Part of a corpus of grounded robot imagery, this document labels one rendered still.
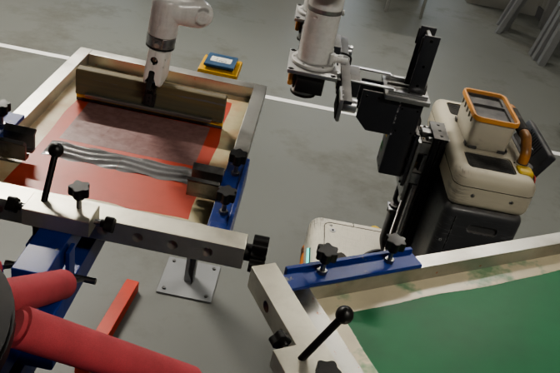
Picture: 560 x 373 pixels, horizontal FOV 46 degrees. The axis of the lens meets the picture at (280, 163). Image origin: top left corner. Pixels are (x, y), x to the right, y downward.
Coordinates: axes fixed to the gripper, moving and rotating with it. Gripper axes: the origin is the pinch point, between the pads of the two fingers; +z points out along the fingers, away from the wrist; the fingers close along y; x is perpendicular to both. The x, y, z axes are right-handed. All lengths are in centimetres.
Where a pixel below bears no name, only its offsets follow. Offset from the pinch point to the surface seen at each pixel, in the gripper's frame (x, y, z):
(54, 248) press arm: -1, -71, -4
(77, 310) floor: 16, 14, 102
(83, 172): 6.0, -34.0, 5.8
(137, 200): -8.4, -40.2, 4.7
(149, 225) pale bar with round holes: -15, -59, -5
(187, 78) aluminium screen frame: -5.8, 22.4, 2.9
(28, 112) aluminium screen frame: 25.6, -18.7, 3.6
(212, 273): -28, 49, 98
